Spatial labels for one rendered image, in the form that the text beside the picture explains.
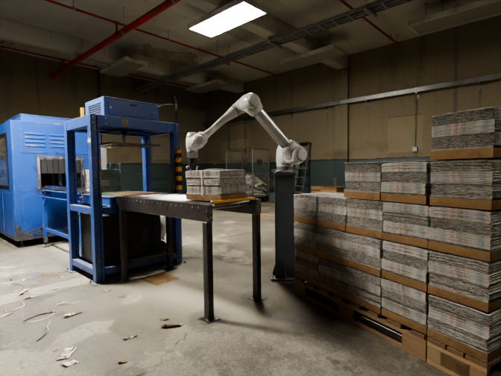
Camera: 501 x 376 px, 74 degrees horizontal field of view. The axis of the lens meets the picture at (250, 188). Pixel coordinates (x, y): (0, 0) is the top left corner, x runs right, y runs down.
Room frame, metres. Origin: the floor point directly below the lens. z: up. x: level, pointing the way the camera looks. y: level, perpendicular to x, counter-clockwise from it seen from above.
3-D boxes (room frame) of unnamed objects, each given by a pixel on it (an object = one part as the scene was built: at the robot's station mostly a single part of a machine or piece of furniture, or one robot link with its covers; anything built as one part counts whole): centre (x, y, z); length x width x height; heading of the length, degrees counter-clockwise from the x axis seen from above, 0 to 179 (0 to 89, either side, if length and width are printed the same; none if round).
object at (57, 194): (4.32, 2.17, 0.75); 1.53 x 0.64 x 0.10; 47
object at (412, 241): (2.29, -0.80, 0.40); 1.16 x 0.38 x 0.51; 29
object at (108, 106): (3.55, 1.34, 1.65); 0.60 x 0.45 x 0.20; 137
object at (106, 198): (3.55, 1.34, 0.75); 0.70 x 0.65 x 0.10; 47
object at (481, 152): (1.66, -1.15, 0.63); 0.38 x 0.29 x 0.97; 119
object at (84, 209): (3.55, 1.34, 0.38); 0.94 x 0.69 x 0.63; 137
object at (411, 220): (2.29, -0.80, 0.42); 1.17 x 0.39 x 0.83; 29
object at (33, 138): (5.43, 3.30, 1.04); 1.51 x 1.30 x 2.07; 47
